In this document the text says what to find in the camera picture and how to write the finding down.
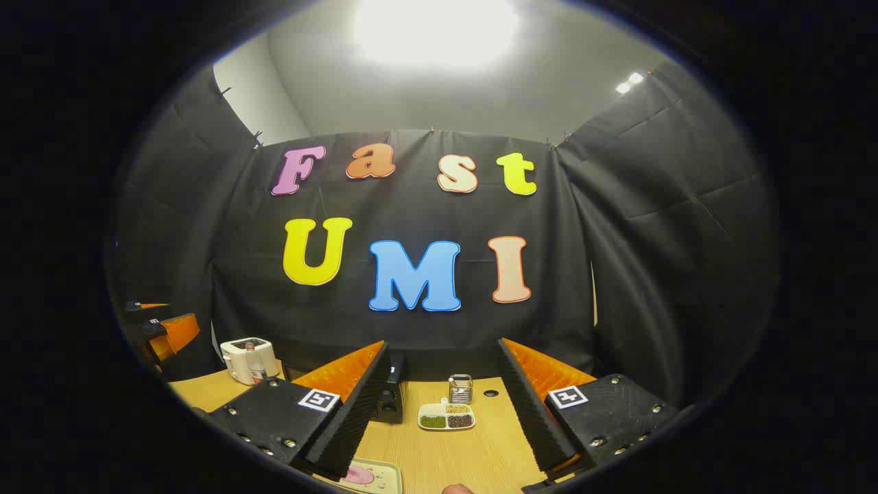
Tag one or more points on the clear plastic bottle red label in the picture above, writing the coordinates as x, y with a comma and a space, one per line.
257, 367

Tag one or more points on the cream square plate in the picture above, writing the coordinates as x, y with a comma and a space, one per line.
384, 477

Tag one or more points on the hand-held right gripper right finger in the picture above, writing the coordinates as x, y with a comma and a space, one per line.
528, 405

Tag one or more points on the ceiling light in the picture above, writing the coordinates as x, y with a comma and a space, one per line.
435, 27

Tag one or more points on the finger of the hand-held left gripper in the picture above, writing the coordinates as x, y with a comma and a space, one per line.
180, 333
147, 305

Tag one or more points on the black backdrop cloth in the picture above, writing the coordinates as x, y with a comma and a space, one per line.
411, 329

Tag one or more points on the pink ham slice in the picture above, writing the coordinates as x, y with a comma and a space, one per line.
360, 475

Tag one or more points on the white toaster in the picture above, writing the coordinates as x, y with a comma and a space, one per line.
236, 357

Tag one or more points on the black electric oven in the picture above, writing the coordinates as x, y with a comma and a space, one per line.
394, 405

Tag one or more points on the white divided plate with beans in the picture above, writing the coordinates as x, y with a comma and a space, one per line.
446, 416

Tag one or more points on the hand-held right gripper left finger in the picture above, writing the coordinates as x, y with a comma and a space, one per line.
367, 398

